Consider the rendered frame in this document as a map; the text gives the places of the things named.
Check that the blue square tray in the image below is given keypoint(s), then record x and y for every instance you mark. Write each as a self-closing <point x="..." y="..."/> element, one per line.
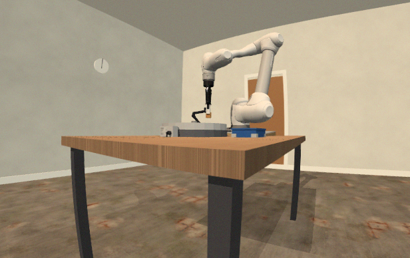
<point x="248" y="132"/>

